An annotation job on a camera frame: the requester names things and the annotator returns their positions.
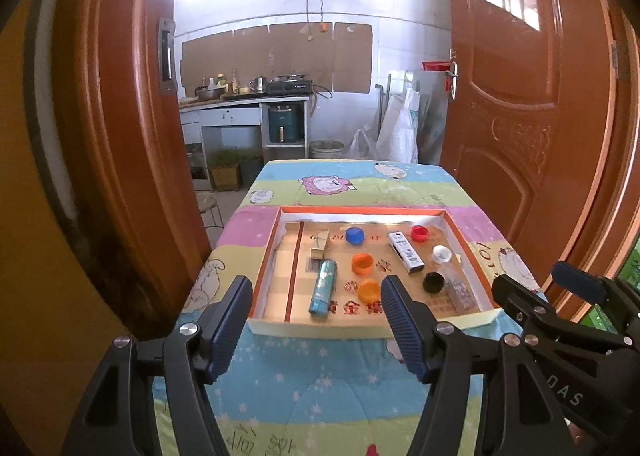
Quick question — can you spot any silver door handle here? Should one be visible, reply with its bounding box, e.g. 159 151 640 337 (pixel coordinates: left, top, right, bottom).
422 48 459 101

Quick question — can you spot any white cartoon lighter box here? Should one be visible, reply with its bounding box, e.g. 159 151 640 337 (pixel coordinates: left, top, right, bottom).
387 231 425 274

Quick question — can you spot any red bottle cap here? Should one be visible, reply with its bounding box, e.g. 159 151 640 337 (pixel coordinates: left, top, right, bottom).
410 225 430 242

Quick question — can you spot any floral patterned clear box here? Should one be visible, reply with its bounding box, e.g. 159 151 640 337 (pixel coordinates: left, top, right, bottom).
439 265 477 315

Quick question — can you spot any gold rectangular lighter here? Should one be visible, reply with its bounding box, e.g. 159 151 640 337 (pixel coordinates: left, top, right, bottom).
310 229 329 260

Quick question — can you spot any colourful cartoon bedsheet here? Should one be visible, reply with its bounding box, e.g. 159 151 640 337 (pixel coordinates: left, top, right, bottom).
180 160 538 455

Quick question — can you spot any white kitchen counter cabinet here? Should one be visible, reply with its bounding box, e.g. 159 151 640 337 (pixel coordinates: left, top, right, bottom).
179 96 311 179

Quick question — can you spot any brown wooden door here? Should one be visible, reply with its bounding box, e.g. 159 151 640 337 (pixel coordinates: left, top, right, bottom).
442 0 639 320

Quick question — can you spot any white bottle cap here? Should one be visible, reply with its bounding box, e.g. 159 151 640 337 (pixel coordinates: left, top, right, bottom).
432 245 454 265

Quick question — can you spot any dark green air fryer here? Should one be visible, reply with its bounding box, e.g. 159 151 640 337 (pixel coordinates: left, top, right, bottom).
268 104 304 143

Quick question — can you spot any orange rimmed cardboard tray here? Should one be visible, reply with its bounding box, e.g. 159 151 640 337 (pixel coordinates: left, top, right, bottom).
248 207 498 339

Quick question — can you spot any white plastic sack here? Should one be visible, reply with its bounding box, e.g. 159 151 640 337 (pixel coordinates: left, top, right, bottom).
376 87 420 163

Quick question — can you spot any brown left door leaf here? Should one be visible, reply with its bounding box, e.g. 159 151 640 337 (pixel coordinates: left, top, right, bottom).
25 0 210 339

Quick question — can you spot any blue bottle cap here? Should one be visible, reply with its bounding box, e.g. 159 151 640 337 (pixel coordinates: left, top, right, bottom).
345 226 364 246

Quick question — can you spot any black bottle cap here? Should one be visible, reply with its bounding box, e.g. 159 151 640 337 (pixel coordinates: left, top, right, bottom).
422 272 445 294

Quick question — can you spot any black gas stove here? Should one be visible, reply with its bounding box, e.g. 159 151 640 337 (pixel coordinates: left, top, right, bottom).
266 74 314 96

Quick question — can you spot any light orange bottle cap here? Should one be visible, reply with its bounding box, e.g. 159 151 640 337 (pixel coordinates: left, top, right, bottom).
357 279 381 305

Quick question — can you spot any teal lighter box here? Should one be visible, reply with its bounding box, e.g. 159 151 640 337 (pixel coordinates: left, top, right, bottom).
308 260 337 317

